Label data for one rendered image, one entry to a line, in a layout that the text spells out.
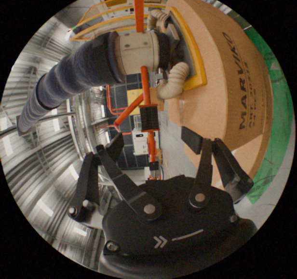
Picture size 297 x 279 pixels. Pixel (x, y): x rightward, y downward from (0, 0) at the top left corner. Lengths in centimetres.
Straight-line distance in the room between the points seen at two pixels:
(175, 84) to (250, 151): 53
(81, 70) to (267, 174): 145
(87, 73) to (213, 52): 32
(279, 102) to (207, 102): 96
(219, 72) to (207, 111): 9
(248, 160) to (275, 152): 57
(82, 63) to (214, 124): 37
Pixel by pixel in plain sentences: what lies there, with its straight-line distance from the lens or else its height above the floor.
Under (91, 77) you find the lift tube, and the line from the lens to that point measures 31.
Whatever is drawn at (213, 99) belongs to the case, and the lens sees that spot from 19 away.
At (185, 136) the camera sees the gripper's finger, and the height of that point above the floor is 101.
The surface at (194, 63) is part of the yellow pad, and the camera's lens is 23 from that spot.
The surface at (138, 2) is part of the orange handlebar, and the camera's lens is 26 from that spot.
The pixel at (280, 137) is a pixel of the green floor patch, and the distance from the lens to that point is 109.
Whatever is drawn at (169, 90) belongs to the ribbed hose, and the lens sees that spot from 21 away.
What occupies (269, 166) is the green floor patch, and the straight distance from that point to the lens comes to 117.
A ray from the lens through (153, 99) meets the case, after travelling 207.
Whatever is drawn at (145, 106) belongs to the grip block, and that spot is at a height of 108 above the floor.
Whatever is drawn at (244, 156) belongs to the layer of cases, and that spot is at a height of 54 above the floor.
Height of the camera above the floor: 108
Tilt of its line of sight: level
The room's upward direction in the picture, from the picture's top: 96 degrees counter-clockwise
